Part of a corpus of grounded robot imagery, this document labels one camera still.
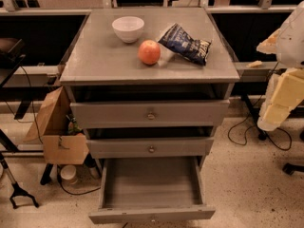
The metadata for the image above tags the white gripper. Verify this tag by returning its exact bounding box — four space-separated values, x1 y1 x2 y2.
257 69 304 131

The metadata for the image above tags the grey bottom drawer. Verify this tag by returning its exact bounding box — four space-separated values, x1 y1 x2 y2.
89 157 215 224

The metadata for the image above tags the grey drawer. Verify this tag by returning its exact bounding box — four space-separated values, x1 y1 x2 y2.
70 100 230 129
87 137 214 159
89 157 215 224

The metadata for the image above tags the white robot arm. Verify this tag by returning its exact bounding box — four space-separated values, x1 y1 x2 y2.
256 2 304 131

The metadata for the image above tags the grey top drawer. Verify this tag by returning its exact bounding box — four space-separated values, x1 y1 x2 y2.
70 100 230 129

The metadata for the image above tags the grey middle drawer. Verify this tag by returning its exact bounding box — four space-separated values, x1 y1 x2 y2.
87 137 214 159

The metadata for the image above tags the grey wooden drawer cabinet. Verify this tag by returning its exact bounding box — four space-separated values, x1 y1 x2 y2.
58 7 241 176

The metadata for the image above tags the black table leg right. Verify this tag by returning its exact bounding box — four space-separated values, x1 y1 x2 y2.
241 94 267 141

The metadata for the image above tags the yellow sponge piece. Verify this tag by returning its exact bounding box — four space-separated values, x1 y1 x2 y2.
246 60 262 68

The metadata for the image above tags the blue chip bag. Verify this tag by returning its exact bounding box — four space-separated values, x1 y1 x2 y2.
159 23 211 66

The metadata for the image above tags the red orange apple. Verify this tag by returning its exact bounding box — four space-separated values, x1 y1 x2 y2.
138 40 161 65

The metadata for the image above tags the white ceramic bowl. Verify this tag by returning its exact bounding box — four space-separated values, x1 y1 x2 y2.
112 16 144 43

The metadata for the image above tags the green bottle in box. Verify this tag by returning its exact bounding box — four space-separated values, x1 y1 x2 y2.
66 114 82 135

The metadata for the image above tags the white paper cup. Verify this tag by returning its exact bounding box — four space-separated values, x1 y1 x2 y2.
60 165 78 184

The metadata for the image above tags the brown cardboard box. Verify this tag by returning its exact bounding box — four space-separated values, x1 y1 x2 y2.
24 86 88 164

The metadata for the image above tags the black tripod stand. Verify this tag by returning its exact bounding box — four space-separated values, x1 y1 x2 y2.
0 153 39 209

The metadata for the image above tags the black floor cable right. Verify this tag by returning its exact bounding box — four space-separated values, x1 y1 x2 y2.
227 60 293 152

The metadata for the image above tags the black floor cable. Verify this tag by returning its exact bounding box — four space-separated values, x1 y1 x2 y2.
3 66 103 197
227 60 293 152

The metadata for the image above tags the black floor cable left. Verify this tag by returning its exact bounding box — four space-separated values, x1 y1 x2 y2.
3 66 103 197

